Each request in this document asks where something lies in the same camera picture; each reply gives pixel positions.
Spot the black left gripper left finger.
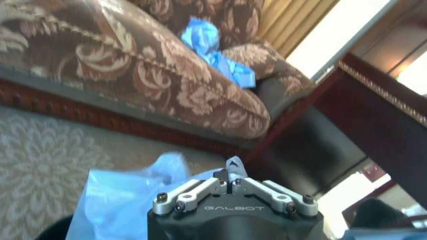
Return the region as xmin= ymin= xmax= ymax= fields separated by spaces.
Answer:
xmin=152 ymin=168 xmax=232 ymax=216

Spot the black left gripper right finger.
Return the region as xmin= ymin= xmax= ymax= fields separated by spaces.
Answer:
xmin=228 ymin=160 xmax=320 ymax=218

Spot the translucent blue garbage bag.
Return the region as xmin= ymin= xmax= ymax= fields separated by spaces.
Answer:
xmin=64 ymin=151 xmax=248 ymax=240

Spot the black trash bin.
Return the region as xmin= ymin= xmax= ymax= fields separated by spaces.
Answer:
xmin=32 ymin=214 xmax=77 ymax=240

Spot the crumpled blue plastic bag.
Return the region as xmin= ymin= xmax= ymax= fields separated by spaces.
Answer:
xmin=178 ymin=16 xmax=257 ymax=89

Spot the dark rounded object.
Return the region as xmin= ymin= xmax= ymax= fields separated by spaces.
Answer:
xmin=348 ymin=198 xmax=415 ymax=230

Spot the dark red wooden table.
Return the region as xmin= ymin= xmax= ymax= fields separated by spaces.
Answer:
xmin=245 ymin=51 xmax=427 ymax=211

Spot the brown floral seat cushion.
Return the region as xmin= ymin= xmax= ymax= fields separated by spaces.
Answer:
xmin=0 ymin=0 xmax=272 ymax=141

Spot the brown floral sofa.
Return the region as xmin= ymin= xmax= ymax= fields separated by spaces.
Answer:
xmin=0 ymin=0 xmax=317 ymax=157

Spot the golden pleated curtain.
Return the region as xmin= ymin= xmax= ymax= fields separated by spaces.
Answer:
xmin=258 ymin=0 xmax=341 ymax=59

